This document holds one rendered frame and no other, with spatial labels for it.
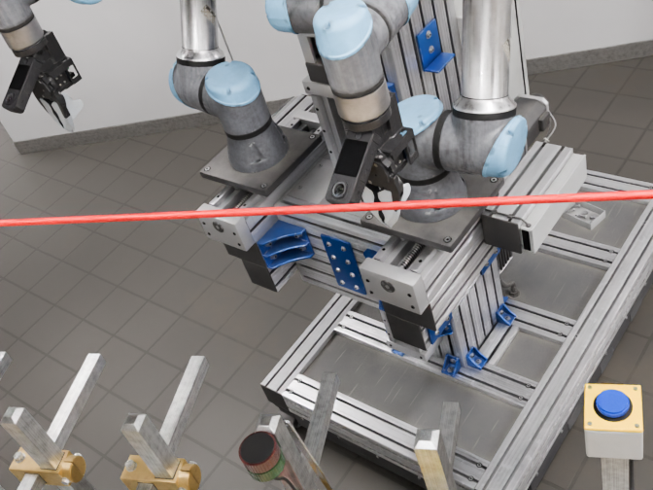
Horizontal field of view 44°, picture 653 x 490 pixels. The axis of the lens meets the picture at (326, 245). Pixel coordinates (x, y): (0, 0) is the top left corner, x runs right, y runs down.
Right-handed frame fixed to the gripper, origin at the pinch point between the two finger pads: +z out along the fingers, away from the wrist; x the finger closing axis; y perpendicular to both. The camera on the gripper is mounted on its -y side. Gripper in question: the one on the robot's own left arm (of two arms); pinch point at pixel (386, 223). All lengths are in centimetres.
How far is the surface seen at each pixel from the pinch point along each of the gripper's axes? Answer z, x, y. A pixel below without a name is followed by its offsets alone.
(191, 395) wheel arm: 37, 39, -26
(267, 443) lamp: 17.2, 3.6, -33.9
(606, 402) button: 8.5, -39.6, -11.1
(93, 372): 37, 64, -32
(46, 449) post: 30, 51, -51
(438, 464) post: 23.7, -18.2, -22.0
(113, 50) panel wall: 82, 263, 123
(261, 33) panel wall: 87, 199, 160
